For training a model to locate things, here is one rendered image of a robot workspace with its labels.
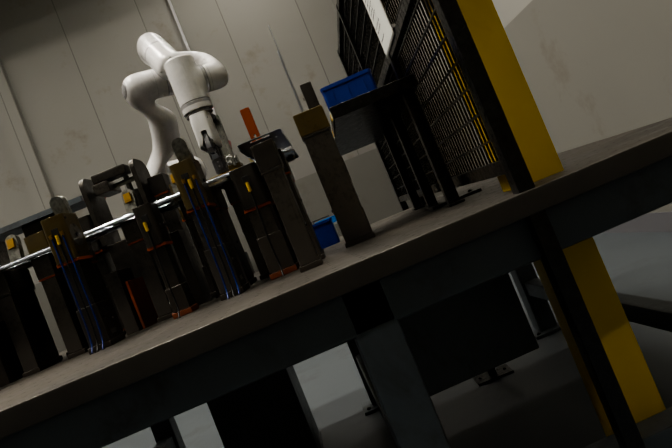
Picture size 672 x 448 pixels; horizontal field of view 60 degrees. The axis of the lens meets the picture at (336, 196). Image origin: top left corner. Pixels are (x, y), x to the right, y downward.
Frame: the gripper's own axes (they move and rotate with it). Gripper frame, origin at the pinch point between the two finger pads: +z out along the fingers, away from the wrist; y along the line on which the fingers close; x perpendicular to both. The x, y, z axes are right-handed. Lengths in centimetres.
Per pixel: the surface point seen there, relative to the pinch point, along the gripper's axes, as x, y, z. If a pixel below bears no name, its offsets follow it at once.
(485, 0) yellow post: 66, 48, -2
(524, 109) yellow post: 65, 48, 20
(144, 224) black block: -20.0, 16.4, 8.8
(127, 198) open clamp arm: -32.6, -17.4, -4.4
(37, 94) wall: -340, -743, -331
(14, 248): -70, -18, -4
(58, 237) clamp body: -40.1, 17.6, 3.9
